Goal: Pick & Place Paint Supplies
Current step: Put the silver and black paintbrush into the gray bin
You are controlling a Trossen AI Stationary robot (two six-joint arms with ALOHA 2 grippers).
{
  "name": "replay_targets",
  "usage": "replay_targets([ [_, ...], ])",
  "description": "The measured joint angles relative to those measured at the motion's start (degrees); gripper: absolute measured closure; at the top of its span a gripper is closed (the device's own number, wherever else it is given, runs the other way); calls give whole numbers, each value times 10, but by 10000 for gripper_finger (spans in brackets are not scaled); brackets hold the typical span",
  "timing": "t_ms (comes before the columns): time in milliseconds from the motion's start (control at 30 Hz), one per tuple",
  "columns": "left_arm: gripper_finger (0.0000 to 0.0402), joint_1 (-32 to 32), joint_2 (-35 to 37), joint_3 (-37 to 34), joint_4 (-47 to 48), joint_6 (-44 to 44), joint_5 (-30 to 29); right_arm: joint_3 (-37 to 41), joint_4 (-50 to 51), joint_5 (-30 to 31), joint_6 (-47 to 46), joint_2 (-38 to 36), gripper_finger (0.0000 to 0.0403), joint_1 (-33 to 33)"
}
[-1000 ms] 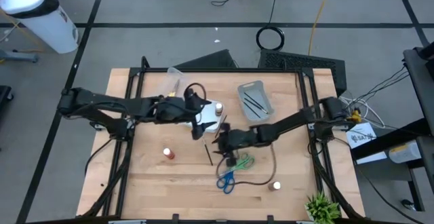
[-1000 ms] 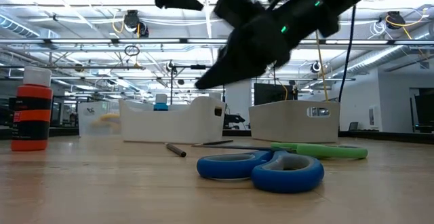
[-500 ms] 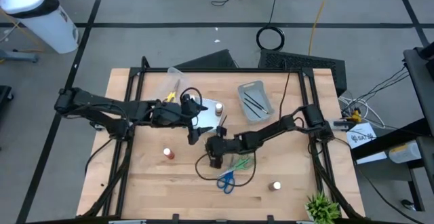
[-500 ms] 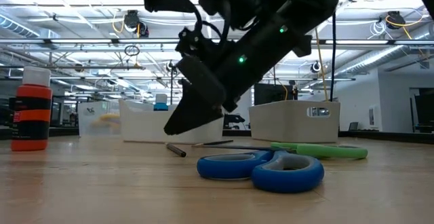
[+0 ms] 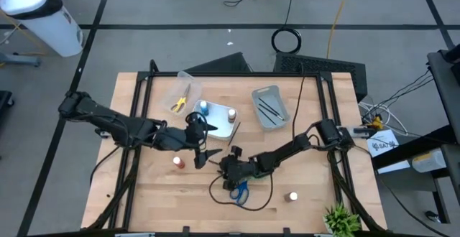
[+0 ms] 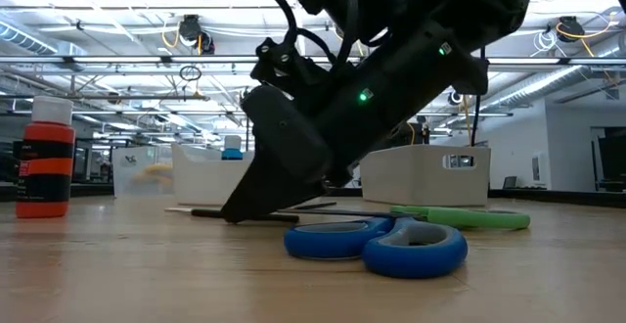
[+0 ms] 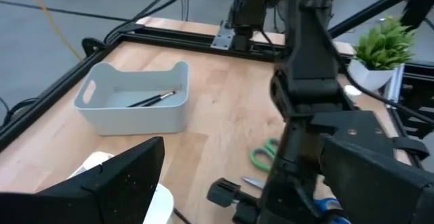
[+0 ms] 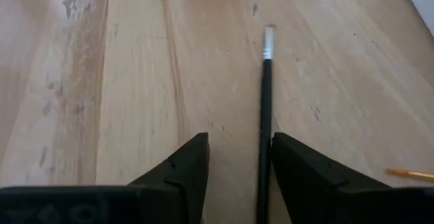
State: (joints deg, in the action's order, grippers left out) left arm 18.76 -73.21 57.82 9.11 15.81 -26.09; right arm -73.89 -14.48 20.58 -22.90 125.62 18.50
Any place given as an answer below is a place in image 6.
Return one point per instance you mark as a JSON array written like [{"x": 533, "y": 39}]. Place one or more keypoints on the long ceiling light bar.
[{"x": 117, "y": 59}]

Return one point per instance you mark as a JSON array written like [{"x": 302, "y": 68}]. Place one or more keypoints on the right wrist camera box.
[{"x": 293, "y": 76}]

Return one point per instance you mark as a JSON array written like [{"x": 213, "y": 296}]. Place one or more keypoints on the black background monitor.
[{"x": 415, "y": 139}]

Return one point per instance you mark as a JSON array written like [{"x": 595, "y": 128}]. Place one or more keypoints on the grey plastic bin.
[{"x": 415, "y": 181}]

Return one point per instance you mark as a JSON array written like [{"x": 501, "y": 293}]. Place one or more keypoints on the large black screen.
[{"x": 613, "y": 159}]

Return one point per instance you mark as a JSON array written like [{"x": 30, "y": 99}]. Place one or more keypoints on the clear plastic bin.
[{"x": 127, "y": 176}]

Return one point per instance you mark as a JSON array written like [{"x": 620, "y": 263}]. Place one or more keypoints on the small background laptop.
[{"x": 509, "y": 182}]

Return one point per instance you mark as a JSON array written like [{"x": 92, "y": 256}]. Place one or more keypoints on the red paint bottle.
[{"x": 46, "y": 166}]

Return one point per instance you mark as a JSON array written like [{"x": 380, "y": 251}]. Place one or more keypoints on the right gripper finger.
[{"x": 264, "y": 196}]

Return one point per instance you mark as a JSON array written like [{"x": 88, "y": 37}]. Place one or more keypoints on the black aluminium table frame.
[{"x": 562, "y": 197}]

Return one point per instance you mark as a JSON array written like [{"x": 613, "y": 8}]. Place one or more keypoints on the thin black paintbrush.
[
  {"x": 318, "y": 205},
  {"x": 274, "y": 217}
]

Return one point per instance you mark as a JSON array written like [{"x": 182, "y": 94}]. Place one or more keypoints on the blue paint bottle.
[{"x": 232, "y": 154}]

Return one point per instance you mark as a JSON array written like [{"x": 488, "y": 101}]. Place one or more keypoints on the white plastic bin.
[{"x": 205, "y": 181}]

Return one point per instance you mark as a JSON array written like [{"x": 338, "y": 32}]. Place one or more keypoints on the silver air duct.
[
  {"x": 24, "y": 39},
  {"x": 538, "y": 85}
]

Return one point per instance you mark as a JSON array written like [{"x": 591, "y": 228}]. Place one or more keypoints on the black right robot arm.
[{"x": 415, "y": 68}]

